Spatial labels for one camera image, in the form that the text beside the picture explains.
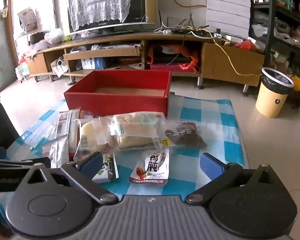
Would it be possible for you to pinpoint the green white snack bar packet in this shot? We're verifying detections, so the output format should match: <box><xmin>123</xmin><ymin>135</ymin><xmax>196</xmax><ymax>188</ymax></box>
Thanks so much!
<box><xmin>92</xmin><ymin>152</ymin><xmax>119</xmax><ymax>183</ymax></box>

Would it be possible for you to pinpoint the orange plastic bag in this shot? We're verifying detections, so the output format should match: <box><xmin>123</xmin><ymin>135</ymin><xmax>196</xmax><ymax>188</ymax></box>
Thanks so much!
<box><xmin>147</xmin><ymin>44</ymin><xmax>199</xmax><ymax>72</ymax></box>

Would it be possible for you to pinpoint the white lace cloth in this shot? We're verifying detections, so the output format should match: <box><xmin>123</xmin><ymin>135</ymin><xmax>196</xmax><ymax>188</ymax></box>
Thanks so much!
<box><xmin>67</xmin><ymin>0</ymin><xmax>135</xmax><ymax>33</ymax></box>

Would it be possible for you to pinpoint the red cardboard box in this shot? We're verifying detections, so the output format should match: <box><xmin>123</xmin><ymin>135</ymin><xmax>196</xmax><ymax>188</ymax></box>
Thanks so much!
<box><xmin>64</xmin><ymin>70</ymin><xmax>172</xmax><ymax>119</ymax></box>

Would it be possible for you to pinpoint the blue white carton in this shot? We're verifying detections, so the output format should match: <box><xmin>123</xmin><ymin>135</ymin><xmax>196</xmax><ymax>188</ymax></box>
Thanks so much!
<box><xmin>81</xmin><ymin>57</ymin><xmax>107</xmax><ymax>70</ymax></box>

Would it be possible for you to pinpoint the black router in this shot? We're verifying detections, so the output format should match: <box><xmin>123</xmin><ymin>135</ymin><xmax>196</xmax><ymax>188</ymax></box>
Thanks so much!
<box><xmin>159</xmin><ymin>10</ymin><xmax>210</xmax><ymax>34</ymax></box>

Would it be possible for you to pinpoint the clear packet cream sandwich cake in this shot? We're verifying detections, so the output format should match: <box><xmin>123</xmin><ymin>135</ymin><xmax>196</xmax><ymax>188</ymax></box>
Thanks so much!
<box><xmin>109</xmin><ymin>112</ymin><xmax>167</xmax><ymax>151</ymax></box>

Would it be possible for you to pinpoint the black shelf rack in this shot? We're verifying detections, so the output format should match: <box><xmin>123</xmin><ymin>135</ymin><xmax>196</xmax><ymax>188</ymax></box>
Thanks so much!
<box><xmin>249</xmin><ymin>0</ymin><xmax>300</xmax><ymax>110</ymax></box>

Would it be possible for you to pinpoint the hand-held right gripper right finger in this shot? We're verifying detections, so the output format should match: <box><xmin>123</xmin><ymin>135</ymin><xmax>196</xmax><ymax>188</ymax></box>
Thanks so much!
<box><xmin>185</xmin><ymin>152</ymin><xmax>285</xmax><ymax>204</ymax></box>

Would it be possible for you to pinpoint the white packet red date print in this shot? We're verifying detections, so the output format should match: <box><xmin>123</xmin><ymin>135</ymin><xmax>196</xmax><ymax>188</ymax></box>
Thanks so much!
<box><xmin>128</xmin><ymin>148</ymin><xmax>170</xmax><ymax>186</ymax></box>

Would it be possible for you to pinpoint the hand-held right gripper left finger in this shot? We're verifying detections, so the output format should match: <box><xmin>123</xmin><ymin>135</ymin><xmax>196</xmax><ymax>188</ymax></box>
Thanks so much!
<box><xmin>20</xmin><ymin>152</ymin><xmax>119</xmax><ymax>204</ymax></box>

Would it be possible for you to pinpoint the dark brown snack packet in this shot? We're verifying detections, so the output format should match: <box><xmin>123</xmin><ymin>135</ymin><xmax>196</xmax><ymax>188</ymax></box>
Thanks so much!
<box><xmin>158</xmin><ymin>120</ymin><xmax>208</xmax><ymax>149</ymax></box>

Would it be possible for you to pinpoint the clear packet round cake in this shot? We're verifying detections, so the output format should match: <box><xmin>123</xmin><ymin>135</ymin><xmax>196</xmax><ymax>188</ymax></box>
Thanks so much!
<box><xmin>74</xmin><ymin>119</ymin><xmax>115</xmax><ymax>162</ymax></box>

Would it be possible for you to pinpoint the black television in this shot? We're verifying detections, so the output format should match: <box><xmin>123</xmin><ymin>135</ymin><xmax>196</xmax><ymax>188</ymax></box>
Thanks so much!
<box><xmin>52</xmin><ymin>0</ymin><xmax>158</xmax><ymax>37</ymax></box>

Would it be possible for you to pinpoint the red white snack packet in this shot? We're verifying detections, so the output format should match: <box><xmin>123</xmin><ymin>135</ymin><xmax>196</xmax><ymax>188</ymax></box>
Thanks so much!
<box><xmin>42</xmin><ymin>135</ymin><xmax>70</xmax><ymax>169</ymax></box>
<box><xmin>55</xmin><ymin>109</ymin><xmax>77</xmax><ymax>139</ymax></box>

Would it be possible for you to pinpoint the white slatted panel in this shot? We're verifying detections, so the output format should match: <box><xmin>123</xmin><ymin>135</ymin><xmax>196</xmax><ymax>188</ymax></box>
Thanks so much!
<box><xmin>206</xmin><ymin>0</ymin><xmax>252</xmax><ymax>38</ymax></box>

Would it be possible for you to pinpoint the wooden tv stand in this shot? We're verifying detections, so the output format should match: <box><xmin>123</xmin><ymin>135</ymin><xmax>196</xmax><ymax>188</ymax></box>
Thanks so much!
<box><xmin>25</xmin><ymin>31</ymin><xmax>265</xmax><ymax>90</ymax></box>

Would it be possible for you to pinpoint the red flat box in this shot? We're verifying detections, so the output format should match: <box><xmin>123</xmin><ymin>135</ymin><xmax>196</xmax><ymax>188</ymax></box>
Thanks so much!
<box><xmin>150</xmin><ymin>64</ymin><xmax>198</xmax><ymax>73</ymax></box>

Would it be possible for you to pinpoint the blue checkered tablecloth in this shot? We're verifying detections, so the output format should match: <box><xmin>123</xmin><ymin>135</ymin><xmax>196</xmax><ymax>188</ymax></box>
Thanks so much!
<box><xmin>0</xmin><ymin>92</ymin><xmax>250</xmax><ymax>205</ymax></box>

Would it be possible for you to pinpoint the red plastic bag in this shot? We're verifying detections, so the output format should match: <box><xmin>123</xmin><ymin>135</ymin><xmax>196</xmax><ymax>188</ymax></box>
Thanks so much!
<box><xmin>234</xmin><ymin>39</ymin><xmax>262</xmax><ymax>53</ymax></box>

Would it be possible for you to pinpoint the yellow cable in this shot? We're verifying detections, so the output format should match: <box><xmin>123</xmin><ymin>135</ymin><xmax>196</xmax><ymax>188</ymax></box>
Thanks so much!
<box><xmin>214</xmin><ymin>41</ymin><xmax>263</xmax><ymax>77</ymax></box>

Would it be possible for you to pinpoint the framed panel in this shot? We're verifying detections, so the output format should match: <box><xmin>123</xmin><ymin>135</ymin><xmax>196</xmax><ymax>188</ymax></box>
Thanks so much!
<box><xmin>0</xmin><ymin>10</ymin><xmax>18</xmax><ymax>95</ymax></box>

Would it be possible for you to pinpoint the yellow trash bin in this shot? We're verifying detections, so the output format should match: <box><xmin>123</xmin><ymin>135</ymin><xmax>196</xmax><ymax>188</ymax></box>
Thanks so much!
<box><xmin>255</xmin><ymin>67</ymin><xmax>295</xmax><ymax>118</ymax></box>

